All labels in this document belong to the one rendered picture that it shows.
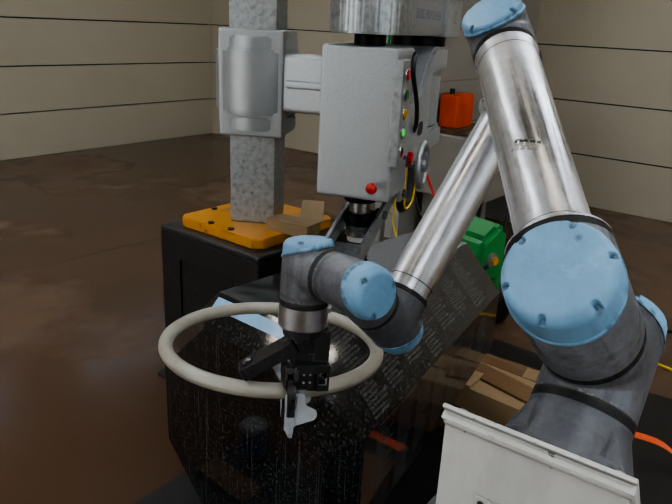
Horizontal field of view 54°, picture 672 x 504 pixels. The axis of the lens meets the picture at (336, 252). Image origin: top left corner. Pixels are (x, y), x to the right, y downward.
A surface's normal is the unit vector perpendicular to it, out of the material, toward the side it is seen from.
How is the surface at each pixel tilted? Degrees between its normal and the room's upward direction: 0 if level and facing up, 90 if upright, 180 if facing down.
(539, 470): 90
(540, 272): 49
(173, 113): 90
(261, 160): 90
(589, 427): 29
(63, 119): 90
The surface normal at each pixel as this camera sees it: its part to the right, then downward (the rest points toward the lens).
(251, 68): -0.05, 0.33
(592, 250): -0.49, -0.46
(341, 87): -0.32, 0.30
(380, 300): 0.65, 0.19
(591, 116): -0.61, 0.24
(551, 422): -0.33, -0.79
